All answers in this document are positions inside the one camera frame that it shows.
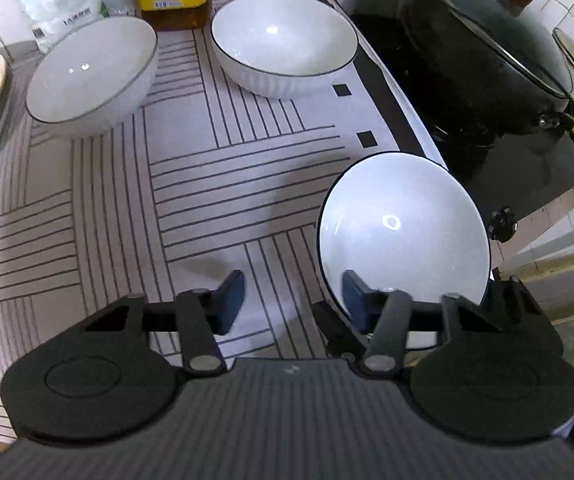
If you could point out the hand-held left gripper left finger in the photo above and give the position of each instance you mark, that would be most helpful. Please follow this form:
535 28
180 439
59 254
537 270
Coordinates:
232 300

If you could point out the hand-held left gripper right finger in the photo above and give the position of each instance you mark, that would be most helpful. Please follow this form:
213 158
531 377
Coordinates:
356 296

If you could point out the white ribbed bowl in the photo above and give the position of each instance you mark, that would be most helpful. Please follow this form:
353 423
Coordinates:
92 70
402 220
282 35

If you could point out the striped white tablecloth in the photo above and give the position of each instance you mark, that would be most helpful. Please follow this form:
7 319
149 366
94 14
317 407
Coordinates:
117 185

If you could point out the black gas stove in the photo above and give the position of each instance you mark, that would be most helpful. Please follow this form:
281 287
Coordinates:
532 170

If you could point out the black wok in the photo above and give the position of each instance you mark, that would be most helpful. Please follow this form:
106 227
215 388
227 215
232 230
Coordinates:
492 110

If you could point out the glass wok lid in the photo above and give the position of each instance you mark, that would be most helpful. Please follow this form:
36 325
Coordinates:
467 10

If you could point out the white salt bag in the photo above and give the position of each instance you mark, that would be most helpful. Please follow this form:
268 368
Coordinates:
52 5

